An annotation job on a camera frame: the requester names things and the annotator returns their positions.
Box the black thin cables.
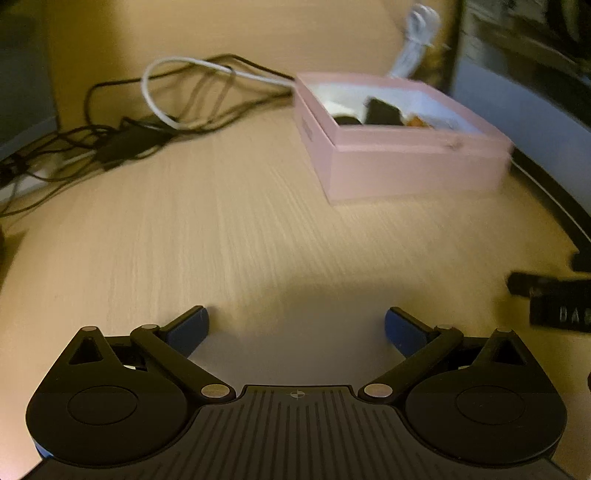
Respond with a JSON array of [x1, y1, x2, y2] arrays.
[[0, 52, 297, 218]]

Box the white looped cable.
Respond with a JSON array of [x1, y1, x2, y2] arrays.
[[140, 56, 297, 131]]

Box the black power brick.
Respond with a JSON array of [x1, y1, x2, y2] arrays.
[[94, 125, 172, 169]]

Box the bundled white power cable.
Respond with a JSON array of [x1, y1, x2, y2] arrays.
[[386, 3, 442, 80]]

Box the glass-sided computer case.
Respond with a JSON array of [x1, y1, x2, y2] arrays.
[[450, 1, 590, 253]]

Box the dark monitor screen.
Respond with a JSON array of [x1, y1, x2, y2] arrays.
[[1, 10, 58, 159]]

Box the black rectangular device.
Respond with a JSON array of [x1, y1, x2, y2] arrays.
[[363, 97, 404, 126]]

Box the orange toy figure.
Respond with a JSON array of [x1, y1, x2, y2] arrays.
[[405, 116, 428, 128]]

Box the white power strip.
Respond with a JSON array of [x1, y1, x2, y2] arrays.
[[1, 150, 95, 203]]

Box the pink open cardboard box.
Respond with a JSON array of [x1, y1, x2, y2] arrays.
[[294, 73, 513, 203]]

